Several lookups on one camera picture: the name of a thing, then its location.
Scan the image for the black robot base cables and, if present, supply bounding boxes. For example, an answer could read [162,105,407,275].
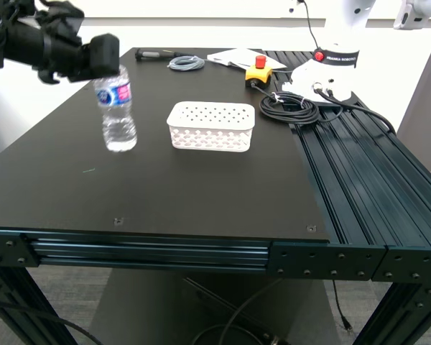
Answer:
[311,81,398,134]

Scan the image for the clear plastic water bottle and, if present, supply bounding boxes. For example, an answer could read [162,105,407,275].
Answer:
[93,64,138,152]

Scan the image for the grey coiled cable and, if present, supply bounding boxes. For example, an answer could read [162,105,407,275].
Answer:
[166,55,206,72]

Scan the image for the black hanging cable with plug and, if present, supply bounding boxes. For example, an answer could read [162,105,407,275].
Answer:
[331,280,356,332]

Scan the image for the white perforated plastic basket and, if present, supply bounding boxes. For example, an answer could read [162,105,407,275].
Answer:
[166,101,256,153]

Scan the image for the white paper sheet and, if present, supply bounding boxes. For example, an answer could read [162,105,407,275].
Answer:
[229,48,287,70]

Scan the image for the black coiled cable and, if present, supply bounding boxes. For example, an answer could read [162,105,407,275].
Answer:
[259,91,320,126]

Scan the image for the black grey handheld enabling switch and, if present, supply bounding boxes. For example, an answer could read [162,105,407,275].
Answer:
[134,47,195,63]

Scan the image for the black aluminium table frame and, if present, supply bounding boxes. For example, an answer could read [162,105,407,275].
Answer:
[0,48,431,345]

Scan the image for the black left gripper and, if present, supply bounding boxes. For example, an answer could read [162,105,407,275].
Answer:
[79,33,121,81]

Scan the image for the folded white paper booklet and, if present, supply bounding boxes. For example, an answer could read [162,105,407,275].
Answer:
[207,50,254,68]

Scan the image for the yellow emergency stop red button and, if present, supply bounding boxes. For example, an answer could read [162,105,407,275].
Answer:
[244,55,274,89]

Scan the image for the grey partition panel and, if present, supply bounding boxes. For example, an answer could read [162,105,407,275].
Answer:
[397,21,431,178]

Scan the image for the beige wall cable trunking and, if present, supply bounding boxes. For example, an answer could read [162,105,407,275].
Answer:
[82,16,431,29]

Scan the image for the black power cable with plug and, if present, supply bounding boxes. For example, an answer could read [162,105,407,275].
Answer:
[296,0,323,52]

